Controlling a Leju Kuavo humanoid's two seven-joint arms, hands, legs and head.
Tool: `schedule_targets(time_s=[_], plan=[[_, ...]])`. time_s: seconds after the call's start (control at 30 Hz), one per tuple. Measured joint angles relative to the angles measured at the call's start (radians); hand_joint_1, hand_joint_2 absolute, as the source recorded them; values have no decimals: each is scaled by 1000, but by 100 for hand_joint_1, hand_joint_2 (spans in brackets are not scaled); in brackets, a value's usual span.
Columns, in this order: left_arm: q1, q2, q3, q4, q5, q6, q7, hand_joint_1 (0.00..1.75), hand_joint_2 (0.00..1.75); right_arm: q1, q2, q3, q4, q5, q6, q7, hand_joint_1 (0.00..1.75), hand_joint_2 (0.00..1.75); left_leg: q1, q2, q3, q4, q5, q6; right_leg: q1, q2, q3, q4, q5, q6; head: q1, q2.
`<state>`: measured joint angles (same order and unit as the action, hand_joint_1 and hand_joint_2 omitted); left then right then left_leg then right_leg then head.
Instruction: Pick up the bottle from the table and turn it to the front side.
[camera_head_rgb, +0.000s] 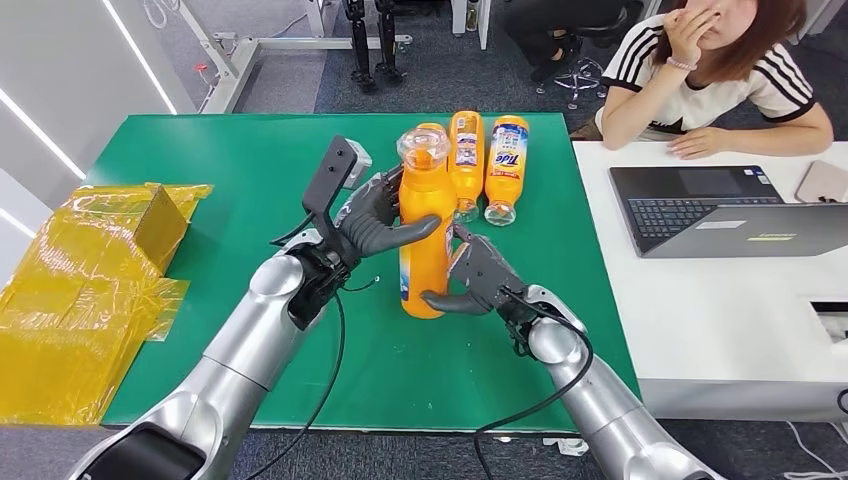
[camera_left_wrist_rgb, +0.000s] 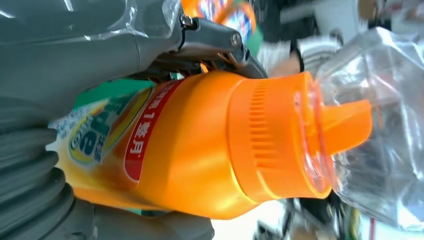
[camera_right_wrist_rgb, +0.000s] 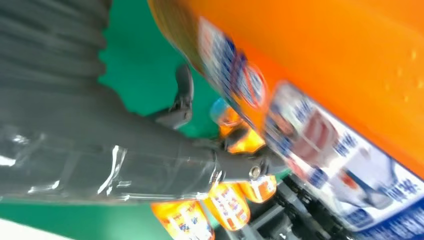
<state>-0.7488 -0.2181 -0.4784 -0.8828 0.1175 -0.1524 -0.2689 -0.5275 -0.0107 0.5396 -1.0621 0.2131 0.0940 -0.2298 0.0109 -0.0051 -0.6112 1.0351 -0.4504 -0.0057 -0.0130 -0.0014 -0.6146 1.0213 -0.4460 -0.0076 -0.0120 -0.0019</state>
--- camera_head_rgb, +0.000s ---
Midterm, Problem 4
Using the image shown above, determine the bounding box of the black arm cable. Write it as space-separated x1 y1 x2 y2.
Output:
472 288 596 480
241 291 349 480

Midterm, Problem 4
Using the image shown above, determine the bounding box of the dark grey laptop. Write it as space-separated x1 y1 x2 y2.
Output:
609 165 848 260

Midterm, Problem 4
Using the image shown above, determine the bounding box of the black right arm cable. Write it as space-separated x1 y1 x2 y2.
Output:
472 288 596 480

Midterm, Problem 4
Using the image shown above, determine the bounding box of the person's right hand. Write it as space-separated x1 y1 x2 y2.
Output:
662 0 723 68

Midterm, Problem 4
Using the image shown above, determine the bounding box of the person's left hand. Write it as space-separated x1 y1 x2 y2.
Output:
667 125 733 160

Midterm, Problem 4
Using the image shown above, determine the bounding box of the yellow taped flat cardboard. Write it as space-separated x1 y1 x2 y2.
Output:
0 188 192 427

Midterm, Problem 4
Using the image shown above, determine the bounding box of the white paper scrap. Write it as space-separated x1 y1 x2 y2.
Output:
543 437 591 458

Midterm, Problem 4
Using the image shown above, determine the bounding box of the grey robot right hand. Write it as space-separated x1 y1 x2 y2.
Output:
420 223 531 318

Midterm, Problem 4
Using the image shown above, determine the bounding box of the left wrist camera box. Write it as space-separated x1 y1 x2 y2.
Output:
301 135 374 243

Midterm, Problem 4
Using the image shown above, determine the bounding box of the pink phone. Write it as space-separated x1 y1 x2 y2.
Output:
794 160 848 205

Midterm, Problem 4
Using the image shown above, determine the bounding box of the yellow taped cardboard box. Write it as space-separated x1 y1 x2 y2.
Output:
129 183 215 274

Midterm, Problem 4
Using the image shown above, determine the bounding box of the orange detergent bottle clear cap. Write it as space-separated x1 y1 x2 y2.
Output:
449 110 487 225
396 127 458 321

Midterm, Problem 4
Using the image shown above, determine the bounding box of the black office chair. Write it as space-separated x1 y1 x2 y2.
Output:
506 0 647 111

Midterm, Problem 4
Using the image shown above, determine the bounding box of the person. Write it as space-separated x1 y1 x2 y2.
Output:
569 0 835 162

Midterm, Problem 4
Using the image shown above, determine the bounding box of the orange detergent bottle Tide label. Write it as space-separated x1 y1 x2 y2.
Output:
484 115 531 229

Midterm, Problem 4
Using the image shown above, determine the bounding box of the white metal frame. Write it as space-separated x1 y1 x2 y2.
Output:
142 0 415 115

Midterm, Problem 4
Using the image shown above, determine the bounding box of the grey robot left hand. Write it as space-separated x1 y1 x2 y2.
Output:
333 165 444 260

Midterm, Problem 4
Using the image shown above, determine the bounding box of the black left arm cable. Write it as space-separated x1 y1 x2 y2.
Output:
241 291 349 480

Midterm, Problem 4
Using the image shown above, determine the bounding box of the black robot leg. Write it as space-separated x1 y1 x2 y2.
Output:
342 0 379 94
374 0 405 87

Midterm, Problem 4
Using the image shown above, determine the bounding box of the white table leg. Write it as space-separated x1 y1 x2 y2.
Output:
452 0 493 51

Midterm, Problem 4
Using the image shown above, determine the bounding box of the white floor cable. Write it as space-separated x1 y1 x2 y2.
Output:
784 420 848 480

